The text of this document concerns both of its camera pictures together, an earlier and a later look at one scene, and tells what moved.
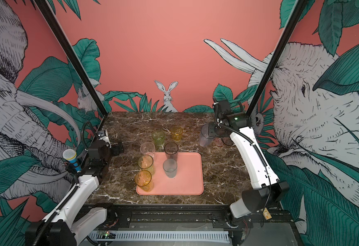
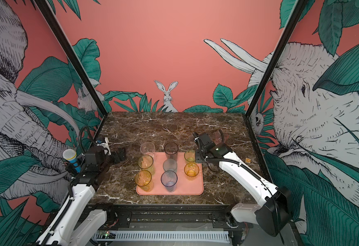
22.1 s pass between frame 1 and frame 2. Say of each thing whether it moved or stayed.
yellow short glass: moved
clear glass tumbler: stayed
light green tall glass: stayed
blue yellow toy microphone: stayed
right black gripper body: moved
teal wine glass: stayed
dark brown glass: stayed
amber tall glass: stayed
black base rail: stayed
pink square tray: stayed
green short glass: moved
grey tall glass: moved
